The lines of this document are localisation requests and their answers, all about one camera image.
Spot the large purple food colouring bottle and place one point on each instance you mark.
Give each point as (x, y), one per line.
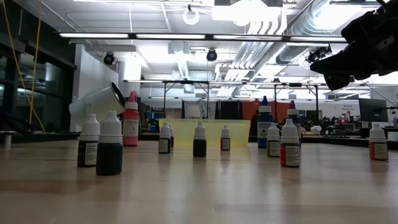
(293, 112)

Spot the long hanging light bar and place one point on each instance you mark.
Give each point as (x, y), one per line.
(171, 36)

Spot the small dark green dropper bottle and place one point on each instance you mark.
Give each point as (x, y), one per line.
(109, 155)

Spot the small red dropper bottle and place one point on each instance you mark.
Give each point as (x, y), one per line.
(289, 152)
(225, 143)

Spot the black computer monitor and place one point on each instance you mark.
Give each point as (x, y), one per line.
(373, 109)

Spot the yellow translucent plastic tray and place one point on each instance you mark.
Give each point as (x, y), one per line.
(186, 132)

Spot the black ceiling camera cluster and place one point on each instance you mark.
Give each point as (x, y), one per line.
(317, 54)

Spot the small white post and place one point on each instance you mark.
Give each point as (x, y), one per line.
(7, 140)

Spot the large blue food colouring bottle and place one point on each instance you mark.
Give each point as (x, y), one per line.
(265, 124)

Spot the small olive dropper bottle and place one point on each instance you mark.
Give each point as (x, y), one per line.
(273, 146)

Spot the silver ventilation duct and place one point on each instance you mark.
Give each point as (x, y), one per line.
(298, 28)

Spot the small orange dropper bottle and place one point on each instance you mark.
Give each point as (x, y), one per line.
(378, 149)

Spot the large pink food colouring bottle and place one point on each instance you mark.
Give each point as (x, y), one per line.
(131, 130)

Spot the white cylindrical projector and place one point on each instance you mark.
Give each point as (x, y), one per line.
(96, 102)

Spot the orange partition panel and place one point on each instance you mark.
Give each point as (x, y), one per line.
(248, 110)

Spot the black aluminium table frame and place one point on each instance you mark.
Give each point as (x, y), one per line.
(342, 141)

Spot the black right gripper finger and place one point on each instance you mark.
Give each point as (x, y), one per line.
(348, 62)
(337, 81)

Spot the small black dropper bottle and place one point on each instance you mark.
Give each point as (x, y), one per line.
(164, 144)
(88, 152)
(199, 147)

